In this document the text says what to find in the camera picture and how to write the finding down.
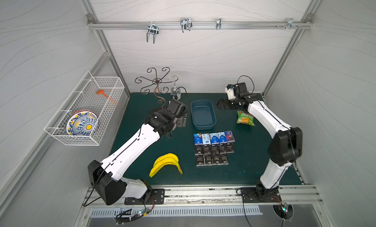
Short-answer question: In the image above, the teal storage box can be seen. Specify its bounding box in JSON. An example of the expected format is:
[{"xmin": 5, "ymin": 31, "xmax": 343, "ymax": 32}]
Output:
[{"xmin": 191, "ymin": 100, "xmax": 217, "ymax": 131}]

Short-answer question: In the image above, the red blue tissue pack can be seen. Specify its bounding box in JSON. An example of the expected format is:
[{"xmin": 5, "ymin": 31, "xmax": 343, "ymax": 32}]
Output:
[{"xmin": 224, "ymin": 131, "xmax": 235, "ymax": 143}]

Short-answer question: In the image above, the dark blue tissue pack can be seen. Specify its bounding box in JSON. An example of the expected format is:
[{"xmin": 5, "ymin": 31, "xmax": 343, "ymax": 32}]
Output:
[{"xmin": 193, "ymin": 133, "xmax": 203, "ymax": 145}]

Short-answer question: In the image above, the light blue tissue pack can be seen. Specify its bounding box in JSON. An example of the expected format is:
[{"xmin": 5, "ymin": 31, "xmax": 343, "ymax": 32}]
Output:
[
  {"xmin": 218, "ymin": 132, "xmax": 227, "ymax": 144},
  {"xmin": 209, "ymin": 133, "xmax": 220, "ymax": 145}
]

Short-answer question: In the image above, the white blue tissue pack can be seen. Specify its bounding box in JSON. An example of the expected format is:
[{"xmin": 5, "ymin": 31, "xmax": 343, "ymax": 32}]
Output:
[{"xmin": 202, "ymin": 133, "xmax": 211, "ymax": 145}]

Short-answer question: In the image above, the black tissue pack top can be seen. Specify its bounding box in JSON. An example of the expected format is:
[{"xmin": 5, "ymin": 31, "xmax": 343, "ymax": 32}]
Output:
[{"xmin": 226, "ymin": 143, "xmax": 235, "ymax": 153}]

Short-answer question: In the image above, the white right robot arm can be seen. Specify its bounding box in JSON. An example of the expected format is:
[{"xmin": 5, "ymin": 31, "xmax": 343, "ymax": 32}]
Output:
[{"xmin": 217, "ymin": 95, "xmax": 303, "ymax": 201}]

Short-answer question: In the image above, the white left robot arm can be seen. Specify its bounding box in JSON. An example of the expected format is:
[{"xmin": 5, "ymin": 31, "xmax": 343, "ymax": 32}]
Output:
[{"xmin": 88, "ymin": 99, "xmax": 187, "ymax": 205}]

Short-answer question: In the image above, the green snack bag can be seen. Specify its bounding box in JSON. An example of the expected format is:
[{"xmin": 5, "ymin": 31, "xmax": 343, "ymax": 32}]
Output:
[{"xmin": 237, "ymin": 110, "xmax": 255, "ymax": 126}]

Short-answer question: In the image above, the copper glass rack stand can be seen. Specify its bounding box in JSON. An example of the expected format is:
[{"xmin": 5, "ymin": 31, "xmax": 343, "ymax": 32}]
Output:
[{"xmin": 134, "ymin": 67, "xmax": 179, "ymax": 109}]

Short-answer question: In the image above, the yellow banana bunch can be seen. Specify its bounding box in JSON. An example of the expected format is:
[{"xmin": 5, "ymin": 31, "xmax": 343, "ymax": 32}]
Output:
[{"xmin": 149, "ymin": 153, "xmax": 183, "ymax": 178}]

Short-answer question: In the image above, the orange spatula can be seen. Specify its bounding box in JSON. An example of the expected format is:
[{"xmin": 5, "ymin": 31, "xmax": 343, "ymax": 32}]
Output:
[{"xmin": 97, "ymin": 89, "xmax": 118, "ymax": 105}]

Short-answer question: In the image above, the metal hook left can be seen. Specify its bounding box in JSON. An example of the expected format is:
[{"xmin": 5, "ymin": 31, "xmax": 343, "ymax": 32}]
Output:
[{"xmin": 146, "ymin": 24, "xmax": 159, "ymax": 44}]

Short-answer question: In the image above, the metal hook small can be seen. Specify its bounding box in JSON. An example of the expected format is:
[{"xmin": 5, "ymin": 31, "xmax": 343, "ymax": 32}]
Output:
[{"xmin": 215, "ymin": 18, "xmax": 222, "ymax": 30}]

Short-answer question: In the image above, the metal hook middle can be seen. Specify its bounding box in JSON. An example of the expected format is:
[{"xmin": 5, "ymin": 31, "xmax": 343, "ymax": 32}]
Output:
[{"xmin": 180, "ymin": 18, "xmax": 193, "ymax": 33}]

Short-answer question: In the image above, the blue yellow patterned plate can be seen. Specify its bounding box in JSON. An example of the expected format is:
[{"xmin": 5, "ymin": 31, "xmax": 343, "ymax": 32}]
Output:
[{"xmin": 66, "ymin": 110, "xmax": 98, "ymax": 136}]

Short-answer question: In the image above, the metal hook right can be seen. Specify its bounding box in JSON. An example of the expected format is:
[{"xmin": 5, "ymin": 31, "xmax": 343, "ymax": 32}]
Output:
[{"xmin": 276, "ymin": 18, "xmax": 302, "ymax": 30}]

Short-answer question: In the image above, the white wire basket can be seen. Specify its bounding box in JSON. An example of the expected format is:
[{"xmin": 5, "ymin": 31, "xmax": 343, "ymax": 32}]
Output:
[{"xmin": 44, "ymin": 72, "xmax": 124, "ymax": 146}]

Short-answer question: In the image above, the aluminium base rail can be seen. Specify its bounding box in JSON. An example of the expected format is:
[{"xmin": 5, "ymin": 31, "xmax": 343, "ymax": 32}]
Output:
[{"xmin": 82, "ymin": 184, "xmax": 324, "ymax": 208}]

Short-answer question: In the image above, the aluminium top rail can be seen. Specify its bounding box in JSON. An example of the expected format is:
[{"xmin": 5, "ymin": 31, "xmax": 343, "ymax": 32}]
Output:
[{"xmin": 88, "ymin": 19, "xmax": 314, "ymax": 31}]

